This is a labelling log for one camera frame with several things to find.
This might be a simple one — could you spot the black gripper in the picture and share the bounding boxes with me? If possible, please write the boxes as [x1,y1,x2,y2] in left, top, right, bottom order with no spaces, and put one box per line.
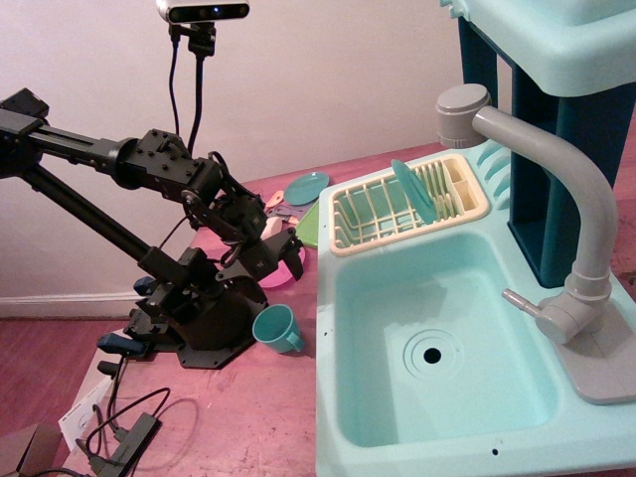
[216,232,304,285]

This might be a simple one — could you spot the teal plastic cup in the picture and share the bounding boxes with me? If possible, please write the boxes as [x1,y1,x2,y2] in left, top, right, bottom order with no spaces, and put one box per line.
[252,304,305,354]

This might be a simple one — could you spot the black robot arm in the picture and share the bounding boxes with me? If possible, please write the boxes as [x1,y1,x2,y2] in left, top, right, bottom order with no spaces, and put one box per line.
[1,89,303,370]

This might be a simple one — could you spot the light blue toy sink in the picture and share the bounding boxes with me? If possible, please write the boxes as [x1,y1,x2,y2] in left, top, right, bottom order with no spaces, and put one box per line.
[316,142,635,476]

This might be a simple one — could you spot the pink plastic plate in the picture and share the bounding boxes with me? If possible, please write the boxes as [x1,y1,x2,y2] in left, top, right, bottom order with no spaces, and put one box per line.
[258,260,294,289]

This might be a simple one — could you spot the green cutting board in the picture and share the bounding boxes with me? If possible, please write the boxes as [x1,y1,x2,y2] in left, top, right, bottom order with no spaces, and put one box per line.
[296,202,319,249]

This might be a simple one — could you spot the grey purple utensil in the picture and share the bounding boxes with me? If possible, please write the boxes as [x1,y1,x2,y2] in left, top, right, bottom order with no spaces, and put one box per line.
[266,204,309,224]

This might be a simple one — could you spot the pink dish brush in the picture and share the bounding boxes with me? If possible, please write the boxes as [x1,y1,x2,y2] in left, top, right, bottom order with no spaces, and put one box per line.
[265,190,284,210]

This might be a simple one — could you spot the teal plate on table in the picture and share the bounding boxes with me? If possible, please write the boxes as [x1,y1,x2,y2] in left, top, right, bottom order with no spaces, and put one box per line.
[283,172,330,206]

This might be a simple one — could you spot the cream dish rack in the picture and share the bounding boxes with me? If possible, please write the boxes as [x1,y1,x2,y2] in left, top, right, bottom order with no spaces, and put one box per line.
[321,153,490,256]

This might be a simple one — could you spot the teal plate in rack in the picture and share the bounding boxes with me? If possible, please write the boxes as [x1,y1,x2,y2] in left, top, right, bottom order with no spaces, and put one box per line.
[392,160,437,224]

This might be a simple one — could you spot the blue black table clamp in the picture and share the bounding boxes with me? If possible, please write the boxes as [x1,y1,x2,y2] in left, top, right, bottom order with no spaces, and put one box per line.
[96,333,149,359]

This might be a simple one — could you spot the black usb hub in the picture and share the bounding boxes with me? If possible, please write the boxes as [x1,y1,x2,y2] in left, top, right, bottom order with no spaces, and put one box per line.
[89,412,161,477]

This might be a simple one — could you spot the dark blue toy shelf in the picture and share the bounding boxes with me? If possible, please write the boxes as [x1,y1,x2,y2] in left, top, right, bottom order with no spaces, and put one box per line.
[457,17,636,289]

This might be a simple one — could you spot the white paper sheet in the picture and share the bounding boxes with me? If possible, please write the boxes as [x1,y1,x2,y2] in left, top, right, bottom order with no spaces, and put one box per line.
[58,377,111,451]

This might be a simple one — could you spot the grey toy faucet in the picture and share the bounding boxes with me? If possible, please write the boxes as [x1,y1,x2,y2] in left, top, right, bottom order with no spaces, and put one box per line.
[436,83,635,404]

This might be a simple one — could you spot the cardboard box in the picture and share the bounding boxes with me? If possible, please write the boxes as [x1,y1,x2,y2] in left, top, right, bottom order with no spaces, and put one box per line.
[0,423,62,476]

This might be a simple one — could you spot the black camera cable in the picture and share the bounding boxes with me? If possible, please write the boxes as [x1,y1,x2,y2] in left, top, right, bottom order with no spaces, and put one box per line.
[167,31,182,135]

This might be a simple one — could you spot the silver depth camera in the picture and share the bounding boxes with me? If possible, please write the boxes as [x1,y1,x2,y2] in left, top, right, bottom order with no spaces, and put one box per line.
[155,0,250,24]

